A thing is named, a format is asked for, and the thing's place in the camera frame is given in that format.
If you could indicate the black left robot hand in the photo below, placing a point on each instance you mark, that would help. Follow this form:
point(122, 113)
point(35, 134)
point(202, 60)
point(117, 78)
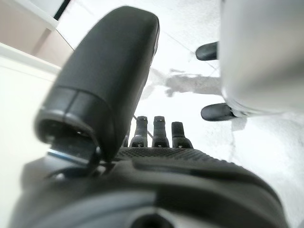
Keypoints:
point(166, 190)

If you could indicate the black left robot foot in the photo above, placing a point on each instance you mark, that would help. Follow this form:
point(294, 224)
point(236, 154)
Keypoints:
point(216, 112)

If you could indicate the black robot foot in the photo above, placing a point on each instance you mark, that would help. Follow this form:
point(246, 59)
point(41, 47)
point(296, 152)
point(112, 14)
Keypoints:
point(216, 112)
point(206, 52)

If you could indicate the black right robot foot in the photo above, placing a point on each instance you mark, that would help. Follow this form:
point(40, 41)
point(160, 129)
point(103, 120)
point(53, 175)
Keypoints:
point(206, 52)

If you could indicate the white counter cabinet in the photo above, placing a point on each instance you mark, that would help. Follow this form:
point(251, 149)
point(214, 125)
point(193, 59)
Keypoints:
point(23, 28)

